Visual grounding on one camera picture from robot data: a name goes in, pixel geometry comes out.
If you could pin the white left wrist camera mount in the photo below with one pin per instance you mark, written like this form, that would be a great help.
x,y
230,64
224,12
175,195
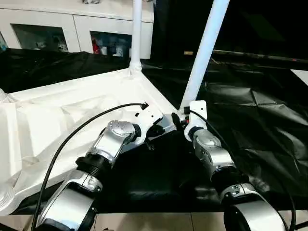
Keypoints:
x,y
146,120

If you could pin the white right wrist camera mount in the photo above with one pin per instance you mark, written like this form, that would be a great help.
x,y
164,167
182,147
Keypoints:
x,y
196,113

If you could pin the grey crumpled bundle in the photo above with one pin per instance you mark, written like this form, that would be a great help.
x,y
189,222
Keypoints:
x,y
91,1

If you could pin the grey metal rod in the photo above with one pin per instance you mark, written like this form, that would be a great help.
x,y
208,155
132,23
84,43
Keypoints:
x,y
260,55

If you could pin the white printed mug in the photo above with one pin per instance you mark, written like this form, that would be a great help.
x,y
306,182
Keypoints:
x,y
119,50

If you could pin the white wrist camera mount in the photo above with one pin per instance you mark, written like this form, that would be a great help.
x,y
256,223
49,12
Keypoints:
x,y
146,120
196,113

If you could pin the white plastic table top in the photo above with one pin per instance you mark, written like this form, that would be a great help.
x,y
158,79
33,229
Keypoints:
x,y
48,115

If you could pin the white sideboard with glass doors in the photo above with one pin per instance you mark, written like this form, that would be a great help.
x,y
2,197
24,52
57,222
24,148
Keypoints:
x,y
72,21

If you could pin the black work mat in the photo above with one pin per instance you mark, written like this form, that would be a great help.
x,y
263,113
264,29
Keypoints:
x,y
252,120

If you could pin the black backdrop cloth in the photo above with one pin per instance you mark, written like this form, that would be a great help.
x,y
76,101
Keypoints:
x,y
252,24

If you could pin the small yellow label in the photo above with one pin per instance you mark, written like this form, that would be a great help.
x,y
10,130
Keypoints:
x,y
188,52

